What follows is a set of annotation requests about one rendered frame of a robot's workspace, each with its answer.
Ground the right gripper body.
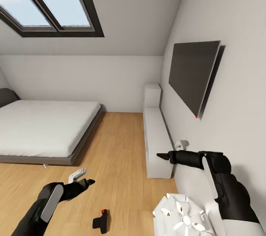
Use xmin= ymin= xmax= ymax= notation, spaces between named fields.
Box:
xmin=170 ymin=150 xmax=192 ymax=167

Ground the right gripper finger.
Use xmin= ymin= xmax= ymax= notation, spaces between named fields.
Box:
xmin=157 ymin=152 xmax=170 ymax=160

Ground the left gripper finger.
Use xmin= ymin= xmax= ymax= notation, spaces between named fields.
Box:
xmin=86 ymin=179 xmax=96 ymax=187

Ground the digital camera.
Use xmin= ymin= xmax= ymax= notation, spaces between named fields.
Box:
xmin=92 ymin=209 xmax=108 ymax=234

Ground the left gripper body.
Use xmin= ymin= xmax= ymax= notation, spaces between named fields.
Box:
xmin=67 ymin=178 xmax=88 ymax=201

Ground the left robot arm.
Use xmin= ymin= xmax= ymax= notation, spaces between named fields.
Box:
xmin=11 ymin=169 xmax=96 ymax=236

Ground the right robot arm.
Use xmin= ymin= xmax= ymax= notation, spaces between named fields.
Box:
xmin=157 ymin=140 xmax=266 ymax=236

